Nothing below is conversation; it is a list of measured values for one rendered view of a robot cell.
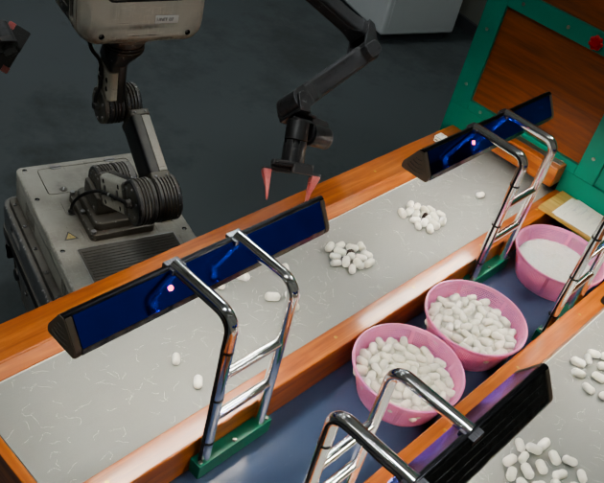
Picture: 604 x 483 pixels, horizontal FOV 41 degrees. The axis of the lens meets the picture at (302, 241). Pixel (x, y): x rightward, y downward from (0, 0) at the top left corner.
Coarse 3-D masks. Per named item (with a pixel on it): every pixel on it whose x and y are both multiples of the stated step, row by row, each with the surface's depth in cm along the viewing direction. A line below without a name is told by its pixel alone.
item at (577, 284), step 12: (600, 228) 189; (600, 240) 191; (588, 252) 194; (600, 252) 209; (576, 264) 198; (600, 264) 210; (576, 276) 199; (588, 276) 211; (564, 288) 202; (576, 288) 206; (564, 300) 204; (576, 300) 219; (552, 312) 206; (564, 312) 219
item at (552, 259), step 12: (540, 240) 241; (528, 252) 234; (540, 252) 234; (552, 252) 235; (564, 252) 238; (576, 252) 239; (540, 264) 230; (552, 264) 232; (564, 264) 233; (588, 264) 235; (552, 276) 227; (564, 276) 229
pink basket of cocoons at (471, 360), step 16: (432, 288) 206; (448, 288) 211; (464, 288) 212; (480, 288) 212; (512, 304) 208; (512, 320) 208; (464, 352) 193; (512, 352) 194; (464, 368) 199; (480, 368) 199
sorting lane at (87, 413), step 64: (448, 192) 248; (320, 256) 212; (384, 256) 217; (192, 320) 185; (256, 320) 189; (320, 320) 193; (0, 384) 161; (64, 384) 164; (128, 384) 167; (192, 384) 170; (64, 448) 153; (128, 448) 155
